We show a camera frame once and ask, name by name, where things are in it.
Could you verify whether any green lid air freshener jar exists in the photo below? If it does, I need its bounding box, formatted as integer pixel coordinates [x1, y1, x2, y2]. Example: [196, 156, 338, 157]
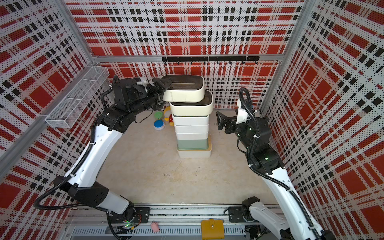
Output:
[154, 111, 164, 121]

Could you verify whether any cream box dark lid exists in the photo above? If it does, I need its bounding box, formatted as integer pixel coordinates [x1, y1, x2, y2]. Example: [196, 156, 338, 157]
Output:
[161, 75, 205, 103]
[170, 90, 213, 117]

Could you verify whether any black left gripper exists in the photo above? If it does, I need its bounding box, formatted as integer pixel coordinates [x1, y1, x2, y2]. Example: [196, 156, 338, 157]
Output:
[128, 78, 171, 117]

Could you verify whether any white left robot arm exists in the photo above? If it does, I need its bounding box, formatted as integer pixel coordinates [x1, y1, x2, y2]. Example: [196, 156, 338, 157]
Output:
[34, 76, 172, 221]

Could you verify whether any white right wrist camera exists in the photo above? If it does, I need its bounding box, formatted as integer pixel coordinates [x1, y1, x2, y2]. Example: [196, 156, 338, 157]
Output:
[236, 99, 250, 125]

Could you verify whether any white bamboo-lid box corner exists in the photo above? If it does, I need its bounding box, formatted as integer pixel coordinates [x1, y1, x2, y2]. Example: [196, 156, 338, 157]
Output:
[174, 124, 209, 134]

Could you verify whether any black hook rail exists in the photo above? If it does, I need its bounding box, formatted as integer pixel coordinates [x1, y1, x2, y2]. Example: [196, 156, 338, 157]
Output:
[162, 56, 260, 64]

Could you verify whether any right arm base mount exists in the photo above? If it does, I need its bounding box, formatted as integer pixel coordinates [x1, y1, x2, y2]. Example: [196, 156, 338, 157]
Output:
[228, 207, 256, 223]

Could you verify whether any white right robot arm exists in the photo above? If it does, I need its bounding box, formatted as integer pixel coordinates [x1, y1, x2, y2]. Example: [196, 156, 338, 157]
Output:
[216, 88, 336, 240]

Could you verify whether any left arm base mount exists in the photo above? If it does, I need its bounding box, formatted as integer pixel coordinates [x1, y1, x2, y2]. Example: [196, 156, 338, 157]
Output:
[109, 207, 151, 225]

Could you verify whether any white wire mesh shelf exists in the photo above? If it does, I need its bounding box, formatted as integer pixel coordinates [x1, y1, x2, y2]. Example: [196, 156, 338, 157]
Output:
[45, 66, 109, 129]

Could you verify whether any mint green square tissue box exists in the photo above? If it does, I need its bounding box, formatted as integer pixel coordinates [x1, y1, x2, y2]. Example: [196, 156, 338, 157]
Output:
[177, 139, 210, 151]

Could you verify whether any yellow leather wallet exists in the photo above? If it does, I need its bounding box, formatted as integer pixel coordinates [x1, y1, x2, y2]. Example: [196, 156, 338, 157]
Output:
[201, 219, 225, 240]

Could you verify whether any white bamboo-lid tissue box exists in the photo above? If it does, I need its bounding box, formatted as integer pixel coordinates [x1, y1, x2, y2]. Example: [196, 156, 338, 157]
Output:
[178, 142, 212, 158]
[176, 132, 209, 141]

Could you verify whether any white box grey lid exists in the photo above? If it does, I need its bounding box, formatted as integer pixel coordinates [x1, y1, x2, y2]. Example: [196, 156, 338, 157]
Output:
[172, 115, 210, 126]

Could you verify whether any small pink object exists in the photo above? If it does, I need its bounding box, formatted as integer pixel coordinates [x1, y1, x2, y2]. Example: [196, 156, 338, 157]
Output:
[151, 222, 160, 233]

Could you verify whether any blue and white round button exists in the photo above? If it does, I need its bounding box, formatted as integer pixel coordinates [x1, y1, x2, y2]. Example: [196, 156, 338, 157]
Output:
[154, 120, 165, 131]

